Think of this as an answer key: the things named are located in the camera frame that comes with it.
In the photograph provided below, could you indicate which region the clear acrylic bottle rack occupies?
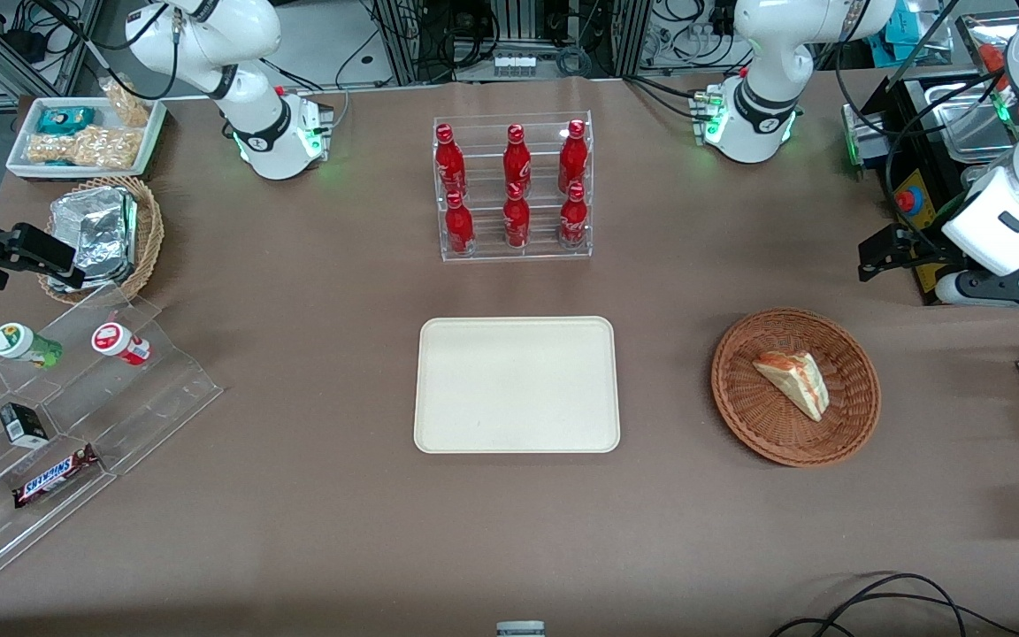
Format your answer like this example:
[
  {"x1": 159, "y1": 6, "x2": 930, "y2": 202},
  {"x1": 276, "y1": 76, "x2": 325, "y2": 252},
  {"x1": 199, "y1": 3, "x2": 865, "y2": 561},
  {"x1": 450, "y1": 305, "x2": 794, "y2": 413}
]
[{"x1": 433, "y1": 111, "x2": 594, "y2": 263}]

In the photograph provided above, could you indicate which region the small black box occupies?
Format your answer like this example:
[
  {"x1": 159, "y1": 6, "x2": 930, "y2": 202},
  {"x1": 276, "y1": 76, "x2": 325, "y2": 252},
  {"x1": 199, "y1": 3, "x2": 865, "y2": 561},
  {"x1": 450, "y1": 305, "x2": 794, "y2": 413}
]
[{"x1": 0, "y1": 402, "x2": 51, "y2": 449}]

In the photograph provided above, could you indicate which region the small clear snack bag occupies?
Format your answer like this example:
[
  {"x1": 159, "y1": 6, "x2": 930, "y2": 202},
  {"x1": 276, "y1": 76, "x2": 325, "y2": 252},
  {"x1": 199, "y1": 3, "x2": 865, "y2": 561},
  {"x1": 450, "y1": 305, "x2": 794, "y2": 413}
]
[{"x1": 99, "y1": 77, "x2": 153, "y2": 128}]

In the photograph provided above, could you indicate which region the steel warmer pan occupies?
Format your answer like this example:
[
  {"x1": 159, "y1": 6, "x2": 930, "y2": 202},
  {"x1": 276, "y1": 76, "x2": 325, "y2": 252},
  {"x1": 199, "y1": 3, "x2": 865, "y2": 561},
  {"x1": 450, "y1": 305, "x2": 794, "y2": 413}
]
[{"x1": 923, "y1": 78, "x2": 1019, "y2": 165}]

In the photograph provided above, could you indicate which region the black food warmer cabinet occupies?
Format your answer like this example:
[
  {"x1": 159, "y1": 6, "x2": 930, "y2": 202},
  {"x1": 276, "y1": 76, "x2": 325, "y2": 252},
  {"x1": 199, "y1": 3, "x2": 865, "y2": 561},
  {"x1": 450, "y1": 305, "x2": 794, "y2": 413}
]
[{"x1": 858, "y1": 12, "x2": 1019, "y2": 307}]

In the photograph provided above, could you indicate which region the triangular sandwich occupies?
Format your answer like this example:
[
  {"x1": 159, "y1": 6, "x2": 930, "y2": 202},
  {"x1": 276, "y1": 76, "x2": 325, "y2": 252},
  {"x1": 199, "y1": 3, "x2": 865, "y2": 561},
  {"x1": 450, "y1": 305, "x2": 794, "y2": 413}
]
[{"x1": 752, "y1": 349, "x2": 831, "y2": 423}]

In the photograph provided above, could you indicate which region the silver foil food pack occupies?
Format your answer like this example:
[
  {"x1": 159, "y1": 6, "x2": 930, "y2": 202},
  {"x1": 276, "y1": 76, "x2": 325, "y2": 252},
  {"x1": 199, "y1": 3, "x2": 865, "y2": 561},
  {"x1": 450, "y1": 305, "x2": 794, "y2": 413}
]
[
  {"x1": 48, "y1": 187, "x2": 137, "y2": 271},
  {"x1": 46, "y1": 257, "x2": 139, "y2": 295}
]

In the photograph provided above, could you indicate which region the large peanut snack bag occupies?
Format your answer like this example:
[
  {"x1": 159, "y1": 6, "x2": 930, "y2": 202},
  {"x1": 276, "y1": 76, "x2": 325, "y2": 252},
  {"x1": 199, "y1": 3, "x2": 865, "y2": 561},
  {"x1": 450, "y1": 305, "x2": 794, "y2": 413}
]
[{"x1": 24, "y1": 125, "x2": 142, "y2": 170}]

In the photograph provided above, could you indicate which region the cream plastic tray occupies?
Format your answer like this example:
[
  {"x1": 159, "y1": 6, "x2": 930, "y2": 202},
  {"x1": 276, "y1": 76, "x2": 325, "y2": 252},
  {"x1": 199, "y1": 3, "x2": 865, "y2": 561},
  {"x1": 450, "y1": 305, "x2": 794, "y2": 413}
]
[{"x1": 413, "y1": 316, "x2": 622, "y2": 455}]

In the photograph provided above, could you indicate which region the teal cardboard box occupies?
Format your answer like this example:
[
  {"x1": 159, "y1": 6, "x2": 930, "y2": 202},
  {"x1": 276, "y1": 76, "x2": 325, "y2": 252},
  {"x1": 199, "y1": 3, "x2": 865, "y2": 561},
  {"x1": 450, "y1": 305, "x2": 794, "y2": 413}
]
[{"x1": 883, "y1": 16, "x2": 946, "y2": 65}]

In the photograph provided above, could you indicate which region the black floor cable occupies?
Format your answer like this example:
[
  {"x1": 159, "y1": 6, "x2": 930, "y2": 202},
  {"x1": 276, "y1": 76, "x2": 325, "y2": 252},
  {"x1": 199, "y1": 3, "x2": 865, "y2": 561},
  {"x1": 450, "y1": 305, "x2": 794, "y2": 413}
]
[{"x1": 770, "y1": 572, "x2": 1019, "y2": 637}]

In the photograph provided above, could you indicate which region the green lidded drink bottle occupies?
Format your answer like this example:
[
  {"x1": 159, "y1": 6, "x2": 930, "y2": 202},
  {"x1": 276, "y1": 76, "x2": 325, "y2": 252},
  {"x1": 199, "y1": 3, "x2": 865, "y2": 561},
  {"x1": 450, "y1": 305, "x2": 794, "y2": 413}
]
[{"x1": 0, "y1": 322, "x2": 65, "y2": 371}]

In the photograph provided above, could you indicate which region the silver drawer with green edge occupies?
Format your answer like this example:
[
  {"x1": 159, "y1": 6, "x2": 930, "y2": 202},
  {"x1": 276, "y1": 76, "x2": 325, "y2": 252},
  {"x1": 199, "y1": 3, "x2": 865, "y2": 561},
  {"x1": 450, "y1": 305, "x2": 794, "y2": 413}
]
[{"x1": 840, "y1": 101, "x2": 889, "y2": 171}]

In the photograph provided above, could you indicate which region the red lidded drink bottle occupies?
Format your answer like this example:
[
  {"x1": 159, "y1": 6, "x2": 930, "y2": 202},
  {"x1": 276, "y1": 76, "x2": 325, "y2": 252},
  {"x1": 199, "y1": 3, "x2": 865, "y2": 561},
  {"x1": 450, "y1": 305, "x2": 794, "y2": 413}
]
[{"x1": 90, "y1": 322, "x2": 153, "y2": 367}]

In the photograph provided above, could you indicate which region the red cola bottle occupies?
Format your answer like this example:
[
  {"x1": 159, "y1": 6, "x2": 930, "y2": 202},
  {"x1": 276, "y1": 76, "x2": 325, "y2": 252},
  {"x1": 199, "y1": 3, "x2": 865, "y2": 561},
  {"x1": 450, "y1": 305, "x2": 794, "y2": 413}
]
[
  {"x1": 434, "y1": 123, "x2": 467, "y2": 199},
  {"x1": 502, "y1": 182, "x2": 532, "y2": 250},
  {"x1": 557, "y1": 119, "x2": 589, "y2": 189},
  {"x1": 558, "y1": 180, "x2": 589, "y2": 249},
  {"x1": 502, "y1": 124, "x2": 533, "y2": 191},
  {"x1": 444, "y1": 190, "x2": 476, "y2": 258}
]

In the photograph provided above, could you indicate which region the white rectangular snack tray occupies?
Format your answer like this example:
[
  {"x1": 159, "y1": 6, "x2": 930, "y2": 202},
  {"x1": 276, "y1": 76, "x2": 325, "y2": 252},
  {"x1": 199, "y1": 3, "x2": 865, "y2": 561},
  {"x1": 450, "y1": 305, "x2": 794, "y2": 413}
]
[{"x1": 5, "y1": 95, "x2": 168, "y2": 181}]

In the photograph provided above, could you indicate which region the teal snack packet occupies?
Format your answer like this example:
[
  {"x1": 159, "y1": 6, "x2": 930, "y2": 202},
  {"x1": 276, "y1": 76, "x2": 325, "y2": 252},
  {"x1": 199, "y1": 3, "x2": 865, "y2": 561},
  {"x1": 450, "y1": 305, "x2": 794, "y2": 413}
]
[{"x1": 35, "y1": 105, "x2": 97, "y2": 136}]

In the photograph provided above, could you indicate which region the deep brown wicker basket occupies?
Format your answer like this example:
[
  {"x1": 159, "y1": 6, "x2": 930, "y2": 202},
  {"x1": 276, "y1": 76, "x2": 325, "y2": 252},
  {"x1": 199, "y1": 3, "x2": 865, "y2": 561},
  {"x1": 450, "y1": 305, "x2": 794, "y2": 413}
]
[{"x1": 38, "y1": 174, "x2": 165, "y2": 307}]

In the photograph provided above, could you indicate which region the snickers chocolate bar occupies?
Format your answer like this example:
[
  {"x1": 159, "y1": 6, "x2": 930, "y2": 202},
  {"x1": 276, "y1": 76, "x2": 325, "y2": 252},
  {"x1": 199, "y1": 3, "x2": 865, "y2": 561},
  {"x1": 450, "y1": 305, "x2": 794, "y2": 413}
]
[{"x1": 11, "y1": 444, "x2": 103, "y2": 510}]

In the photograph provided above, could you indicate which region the clear acrylic stepped display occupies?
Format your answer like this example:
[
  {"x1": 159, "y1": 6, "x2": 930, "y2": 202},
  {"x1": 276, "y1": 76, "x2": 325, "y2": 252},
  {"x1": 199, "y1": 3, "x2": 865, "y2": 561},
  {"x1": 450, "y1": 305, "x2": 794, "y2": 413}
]
[{"x1": 0, "y1": 283, "x2": 225, "y2": 599}]

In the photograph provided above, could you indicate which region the brown shallow wicker basket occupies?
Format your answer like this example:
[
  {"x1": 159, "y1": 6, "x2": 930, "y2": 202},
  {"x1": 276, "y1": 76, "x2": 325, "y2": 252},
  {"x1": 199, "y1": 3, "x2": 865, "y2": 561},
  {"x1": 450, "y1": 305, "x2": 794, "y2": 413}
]
[{"x1": 710, "y1": 306, "x2": 882, "y2": 468}]

